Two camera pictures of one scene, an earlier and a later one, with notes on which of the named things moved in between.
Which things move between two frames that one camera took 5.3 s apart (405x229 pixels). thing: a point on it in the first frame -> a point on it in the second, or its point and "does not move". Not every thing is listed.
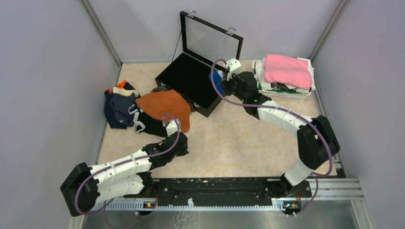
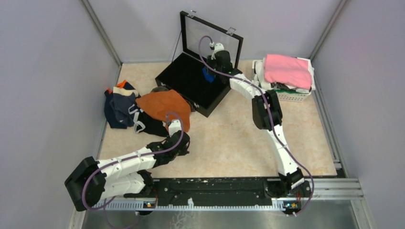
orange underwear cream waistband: [160, 103] does not move
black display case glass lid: [204, 42] does not move
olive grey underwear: [159, 88] does not move
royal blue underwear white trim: [218, 78] -> [209, 78]
